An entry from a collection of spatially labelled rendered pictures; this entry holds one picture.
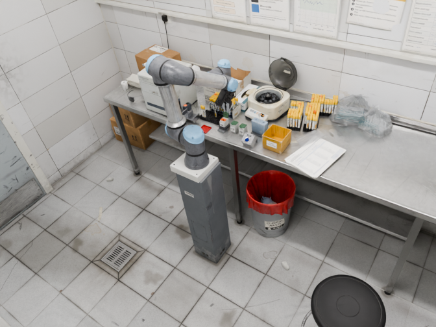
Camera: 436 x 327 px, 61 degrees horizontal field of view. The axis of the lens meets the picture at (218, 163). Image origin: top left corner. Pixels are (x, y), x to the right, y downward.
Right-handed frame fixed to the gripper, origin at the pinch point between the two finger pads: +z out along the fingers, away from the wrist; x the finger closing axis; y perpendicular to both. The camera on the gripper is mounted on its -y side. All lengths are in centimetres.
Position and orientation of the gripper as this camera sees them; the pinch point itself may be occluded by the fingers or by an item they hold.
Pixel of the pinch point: (226, 111)
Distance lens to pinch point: 244.0
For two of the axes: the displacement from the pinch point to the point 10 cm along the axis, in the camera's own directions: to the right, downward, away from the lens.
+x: -8.0, -3.5, 4.9
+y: 6.0, -5.9, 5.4
